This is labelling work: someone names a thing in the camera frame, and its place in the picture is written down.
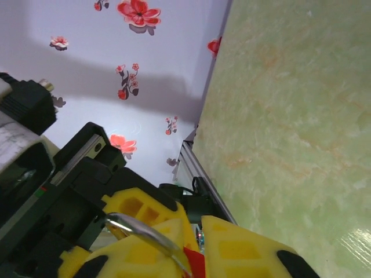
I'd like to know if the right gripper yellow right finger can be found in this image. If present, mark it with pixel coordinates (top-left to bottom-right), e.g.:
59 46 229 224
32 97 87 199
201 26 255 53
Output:
201 215 321 278

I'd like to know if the aluminium side rail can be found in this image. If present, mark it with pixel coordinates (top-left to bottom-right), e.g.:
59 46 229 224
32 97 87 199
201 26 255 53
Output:
172 124 238 226

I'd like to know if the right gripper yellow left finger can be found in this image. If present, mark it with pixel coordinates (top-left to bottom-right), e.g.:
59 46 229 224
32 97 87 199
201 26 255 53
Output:
57 233 189 278

